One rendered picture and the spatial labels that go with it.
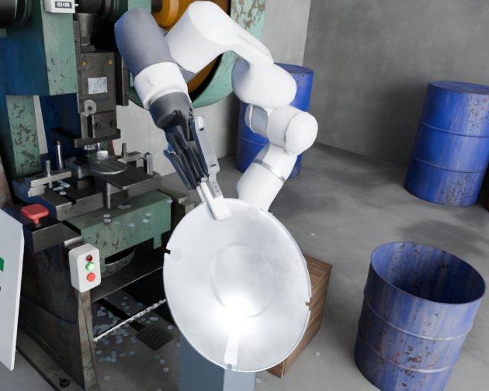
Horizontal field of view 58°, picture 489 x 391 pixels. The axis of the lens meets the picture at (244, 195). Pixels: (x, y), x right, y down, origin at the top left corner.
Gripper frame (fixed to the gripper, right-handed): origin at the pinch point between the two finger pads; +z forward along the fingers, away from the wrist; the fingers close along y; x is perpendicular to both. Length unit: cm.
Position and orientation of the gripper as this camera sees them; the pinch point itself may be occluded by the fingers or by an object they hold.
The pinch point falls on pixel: (213, 201)
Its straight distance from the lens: 77.0
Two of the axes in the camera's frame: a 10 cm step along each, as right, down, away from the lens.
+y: 5.3, -3.9, -7.5
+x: 7.3, -2.3, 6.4
